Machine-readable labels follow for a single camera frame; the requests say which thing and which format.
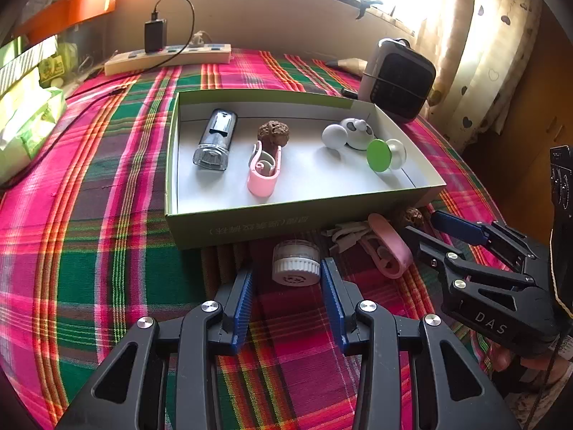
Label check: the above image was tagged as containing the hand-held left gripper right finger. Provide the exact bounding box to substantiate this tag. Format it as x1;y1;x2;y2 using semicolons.
320;257;522;430

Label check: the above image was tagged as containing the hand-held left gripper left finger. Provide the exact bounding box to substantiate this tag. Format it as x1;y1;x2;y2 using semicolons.
56;265;255;430

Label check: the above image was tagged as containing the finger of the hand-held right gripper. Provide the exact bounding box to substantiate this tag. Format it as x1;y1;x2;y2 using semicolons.
432;210;551;274
405;226;535;296

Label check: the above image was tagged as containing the pink cable winder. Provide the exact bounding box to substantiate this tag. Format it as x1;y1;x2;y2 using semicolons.
358;214;415;278
246;140;284;198

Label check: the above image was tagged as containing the small white jar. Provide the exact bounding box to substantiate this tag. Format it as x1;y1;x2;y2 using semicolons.
272;240;321;287

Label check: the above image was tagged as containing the white usb cable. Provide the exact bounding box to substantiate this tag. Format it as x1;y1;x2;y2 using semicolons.
321;221;381;255

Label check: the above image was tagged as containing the green and white spool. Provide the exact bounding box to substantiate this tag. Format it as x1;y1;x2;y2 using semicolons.
366;138;406;173

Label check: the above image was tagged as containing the white cardboard box green rim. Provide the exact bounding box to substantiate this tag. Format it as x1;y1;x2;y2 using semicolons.
165;89;447;250

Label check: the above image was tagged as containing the white round panda gadget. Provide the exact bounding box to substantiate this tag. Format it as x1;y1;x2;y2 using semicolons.
338;117;376;151

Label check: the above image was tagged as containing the white round ball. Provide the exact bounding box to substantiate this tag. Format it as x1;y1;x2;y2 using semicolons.
322;124;347;149

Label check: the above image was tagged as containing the black clear plastic device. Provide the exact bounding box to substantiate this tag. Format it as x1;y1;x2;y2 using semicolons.
192;108;238;172

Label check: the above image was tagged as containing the person's right hand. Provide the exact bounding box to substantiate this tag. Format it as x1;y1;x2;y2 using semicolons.
492;347;560;372

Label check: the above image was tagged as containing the grey space heater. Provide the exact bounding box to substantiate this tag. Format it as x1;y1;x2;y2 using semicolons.
360;38;437;123

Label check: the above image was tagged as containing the plaid tablecloth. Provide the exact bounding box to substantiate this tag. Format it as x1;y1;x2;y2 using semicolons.
0;47;511;430

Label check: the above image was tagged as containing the large wooden pencil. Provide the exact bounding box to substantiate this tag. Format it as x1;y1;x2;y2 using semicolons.
326;56;370;75

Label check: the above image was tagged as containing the heart print curtain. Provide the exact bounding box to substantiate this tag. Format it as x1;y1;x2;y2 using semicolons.
421;0;544;153

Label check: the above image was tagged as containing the black window hook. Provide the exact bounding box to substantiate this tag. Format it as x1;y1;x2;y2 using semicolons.
356;0;381;21

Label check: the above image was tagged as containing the cream power strip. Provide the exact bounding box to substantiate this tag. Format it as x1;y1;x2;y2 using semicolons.
104;44;232;76

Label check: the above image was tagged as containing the green tissue pack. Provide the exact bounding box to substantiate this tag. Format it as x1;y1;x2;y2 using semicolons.
0;87;68;162

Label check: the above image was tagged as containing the black charger adapter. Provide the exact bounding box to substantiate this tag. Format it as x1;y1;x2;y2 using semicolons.
144;19;168;53

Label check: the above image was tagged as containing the yellow green packet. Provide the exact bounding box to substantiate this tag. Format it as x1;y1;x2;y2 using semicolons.
38;42;79;86

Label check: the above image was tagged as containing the yellow green box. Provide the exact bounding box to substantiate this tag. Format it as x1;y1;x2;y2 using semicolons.
0;69;45;113

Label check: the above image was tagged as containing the green striped box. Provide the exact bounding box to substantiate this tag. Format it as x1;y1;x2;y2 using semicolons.
0;38;59;95

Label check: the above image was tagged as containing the orange tray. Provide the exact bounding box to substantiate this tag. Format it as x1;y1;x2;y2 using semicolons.
15;0;119;37

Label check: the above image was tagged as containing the black charger cable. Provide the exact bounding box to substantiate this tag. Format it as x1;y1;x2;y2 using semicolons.
0;0;196;191

